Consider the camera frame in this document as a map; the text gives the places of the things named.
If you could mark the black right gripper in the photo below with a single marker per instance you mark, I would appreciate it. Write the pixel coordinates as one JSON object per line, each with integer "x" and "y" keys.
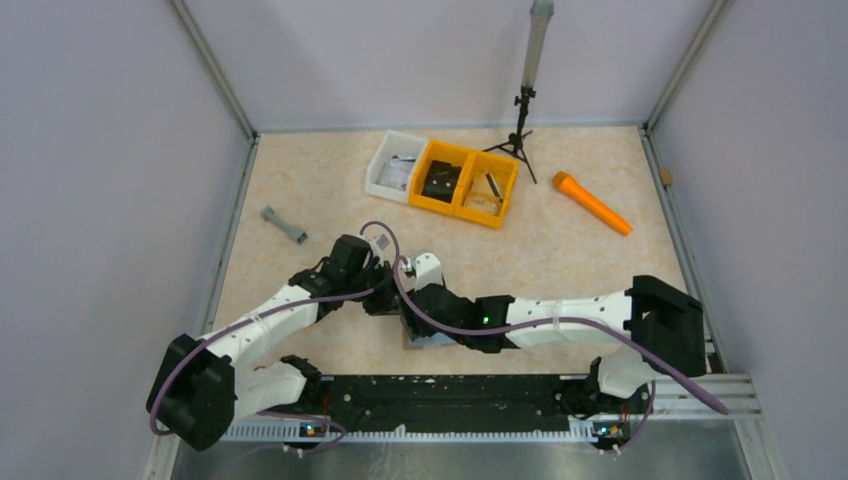
{"x": 411, "y": 312}

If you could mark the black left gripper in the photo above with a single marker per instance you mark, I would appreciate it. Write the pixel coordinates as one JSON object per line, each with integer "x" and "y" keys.
{"x": 380, "y": 298}

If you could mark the brown leather card holder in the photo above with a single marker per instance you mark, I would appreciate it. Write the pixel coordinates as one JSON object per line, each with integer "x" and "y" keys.
{"x": 412, "y": 342}

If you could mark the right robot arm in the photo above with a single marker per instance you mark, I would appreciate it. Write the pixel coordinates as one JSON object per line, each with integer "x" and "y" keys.
{"x": 658, "y": 327}

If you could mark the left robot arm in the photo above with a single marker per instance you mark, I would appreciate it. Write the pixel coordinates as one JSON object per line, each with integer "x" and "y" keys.
{"x": 205, "y": 384}

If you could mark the black card in bin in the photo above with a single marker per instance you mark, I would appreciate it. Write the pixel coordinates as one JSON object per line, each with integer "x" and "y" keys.
{"x": 441, "y": 181}

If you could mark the yellow double plastic bin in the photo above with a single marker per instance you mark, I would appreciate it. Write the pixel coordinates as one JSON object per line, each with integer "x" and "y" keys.
{"x": 472, "y": 163}

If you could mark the papers in white bin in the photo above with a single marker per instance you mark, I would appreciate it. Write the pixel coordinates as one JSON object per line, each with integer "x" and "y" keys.
{"x": 396, "y": 171}

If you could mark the grey dumbbell-shaped part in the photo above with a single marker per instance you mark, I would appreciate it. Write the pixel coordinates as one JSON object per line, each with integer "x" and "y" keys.
{"x": 294, "y": 233}

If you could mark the black tripod with grey pole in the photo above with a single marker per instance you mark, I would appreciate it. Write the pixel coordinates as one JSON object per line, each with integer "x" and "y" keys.
{"x": 541, "y": 13}

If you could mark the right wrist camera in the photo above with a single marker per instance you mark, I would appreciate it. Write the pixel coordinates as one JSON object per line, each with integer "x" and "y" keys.
{"x": 423, "y": 269}

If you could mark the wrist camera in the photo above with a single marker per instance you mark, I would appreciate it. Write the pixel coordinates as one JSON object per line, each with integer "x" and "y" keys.
{"x": 382, "y": 247}
{"x": 423, "y": 269}

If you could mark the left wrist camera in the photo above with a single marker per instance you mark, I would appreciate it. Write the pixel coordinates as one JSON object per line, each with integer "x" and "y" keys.
{"x": 382, "y": 247}

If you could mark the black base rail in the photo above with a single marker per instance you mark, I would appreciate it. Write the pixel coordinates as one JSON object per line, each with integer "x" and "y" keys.
{"x": 457, "y": 404}

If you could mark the orange plastic cone handle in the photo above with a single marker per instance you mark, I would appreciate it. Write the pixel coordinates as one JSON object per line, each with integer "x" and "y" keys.
{"x": 566, "y": 184}

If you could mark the white cable duct strip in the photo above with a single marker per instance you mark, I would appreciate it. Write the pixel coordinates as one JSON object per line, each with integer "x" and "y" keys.
{"x": 288, "y": 431}

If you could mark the small tan wall block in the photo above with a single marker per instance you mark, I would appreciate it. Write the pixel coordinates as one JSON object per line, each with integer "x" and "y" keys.
{"x": 666, "y": 177}

